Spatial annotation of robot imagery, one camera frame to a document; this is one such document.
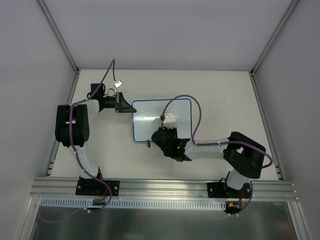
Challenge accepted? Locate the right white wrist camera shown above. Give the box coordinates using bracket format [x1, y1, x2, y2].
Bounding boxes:
[160, 112, 177, 129]

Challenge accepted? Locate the blue-framed whiteboard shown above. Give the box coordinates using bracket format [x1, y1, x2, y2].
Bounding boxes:
[132, 98, 192, 143]

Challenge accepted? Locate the white slotted cable duct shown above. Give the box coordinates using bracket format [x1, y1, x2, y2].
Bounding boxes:
[40, 197, 227, 211]

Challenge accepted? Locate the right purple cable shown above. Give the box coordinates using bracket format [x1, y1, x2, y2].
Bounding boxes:
[161, 94, 275, 170]

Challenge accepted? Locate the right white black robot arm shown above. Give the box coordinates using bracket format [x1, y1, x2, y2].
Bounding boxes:
[151, 127, 266, 198]

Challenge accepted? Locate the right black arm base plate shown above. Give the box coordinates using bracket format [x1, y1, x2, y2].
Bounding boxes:
[206, 182, 252, 199]

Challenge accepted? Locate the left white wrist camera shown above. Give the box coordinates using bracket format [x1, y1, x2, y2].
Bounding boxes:
[112, 79, 123, 89]

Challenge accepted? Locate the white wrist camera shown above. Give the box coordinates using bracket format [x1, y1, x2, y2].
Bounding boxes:
[160, 112, 177, 129]
[112, 79, 123, 89]

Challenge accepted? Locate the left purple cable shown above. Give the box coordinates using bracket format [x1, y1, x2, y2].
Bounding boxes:
[37, 58, 116, 223]

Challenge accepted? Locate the aluminium mounting rail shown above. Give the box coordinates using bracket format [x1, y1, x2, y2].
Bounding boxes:
[29, 177, 300, 202]

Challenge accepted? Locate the purple cable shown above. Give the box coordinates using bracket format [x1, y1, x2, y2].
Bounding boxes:
[161, 94, 275, 170]
[37, 58, 116, 223]

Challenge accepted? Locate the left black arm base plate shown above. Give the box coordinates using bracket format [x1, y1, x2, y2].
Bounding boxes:
[75, 177, 120, 197]

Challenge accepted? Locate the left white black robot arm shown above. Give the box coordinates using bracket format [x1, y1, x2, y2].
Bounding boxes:
[55, 83, 137, 195]

